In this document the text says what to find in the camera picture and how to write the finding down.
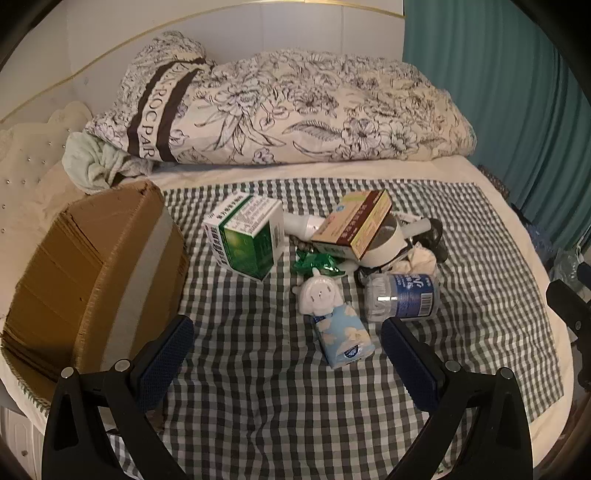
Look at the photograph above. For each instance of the cardboard box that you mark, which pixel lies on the cardboard box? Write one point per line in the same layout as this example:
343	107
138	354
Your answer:
60	277

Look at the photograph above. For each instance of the dark patterned bag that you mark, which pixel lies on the dark patterned bag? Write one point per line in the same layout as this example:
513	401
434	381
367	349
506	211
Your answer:
493	181

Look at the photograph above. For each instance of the floral print duvet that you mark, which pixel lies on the floral print duvet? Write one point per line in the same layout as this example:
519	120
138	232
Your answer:
323	106

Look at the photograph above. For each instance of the clear plastic bag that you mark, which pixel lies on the clear plastic bag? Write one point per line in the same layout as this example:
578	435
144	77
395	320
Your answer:
570	267

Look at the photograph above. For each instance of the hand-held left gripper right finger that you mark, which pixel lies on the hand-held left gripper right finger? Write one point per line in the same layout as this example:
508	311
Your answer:
406	360

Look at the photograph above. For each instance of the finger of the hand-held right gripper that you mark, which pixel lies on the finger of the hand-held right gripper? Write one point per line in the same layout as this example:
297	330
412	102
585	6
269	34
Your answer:
568	304

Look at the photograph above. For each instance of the green foil wrapper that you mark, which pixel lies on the green foil wrapper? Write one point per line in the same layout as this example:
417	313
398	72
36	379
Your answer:
314	263

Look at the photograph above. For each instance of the blue tissue packet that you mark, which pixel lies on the blue tissue packet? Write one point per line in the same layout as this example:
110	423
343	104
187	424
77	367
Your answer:
344	337

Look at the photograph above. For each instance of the white tape roll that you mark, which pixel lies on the white tape roll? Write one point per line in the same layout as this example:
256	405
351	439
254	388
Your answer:
388	251

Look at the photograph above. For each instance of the cream tufted cushion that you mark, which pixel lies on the cream tufted cushion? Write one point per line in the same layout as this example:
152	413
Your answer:
27	161

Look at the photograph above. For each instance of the green and white medicine box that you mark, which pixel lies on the green and white medicine box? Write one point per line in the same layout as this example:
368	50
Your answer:
244	240

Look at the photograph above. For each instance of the white plush toy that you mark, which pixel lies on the white plush toy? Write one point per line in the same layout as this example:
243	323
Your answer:
318	293

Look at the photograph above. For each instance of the clear jar with blue label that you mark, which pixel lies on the clear jar with blue label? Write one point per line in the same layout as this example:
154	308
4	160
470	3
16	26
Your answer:
406	295

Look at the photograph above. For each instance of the light green towel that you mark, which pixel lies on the light green towel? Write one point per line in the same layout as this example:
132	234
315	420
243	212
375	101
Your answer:
97	166

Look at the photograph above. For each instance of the green checkered cloth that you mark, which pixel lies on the green checkered cloth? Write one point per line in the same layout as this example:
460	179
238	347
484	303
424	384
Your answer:
277	392

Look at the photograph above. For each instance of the teal curtain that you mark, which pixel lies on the teal curtain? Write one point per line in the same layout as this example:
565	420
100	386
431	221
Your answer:
498	92

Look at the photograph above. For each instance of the white tissue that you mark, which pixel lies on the white tissue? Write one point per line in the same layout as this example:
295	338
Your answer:
420	261

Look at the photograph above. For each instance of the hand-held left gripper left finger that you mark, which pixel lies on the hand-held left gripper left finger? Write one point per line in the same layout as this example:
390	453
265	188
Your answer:
171	350

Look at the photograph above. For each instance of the white tube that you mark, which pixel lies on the white tube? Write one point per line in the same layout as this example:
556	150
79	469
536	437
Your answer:
298	225

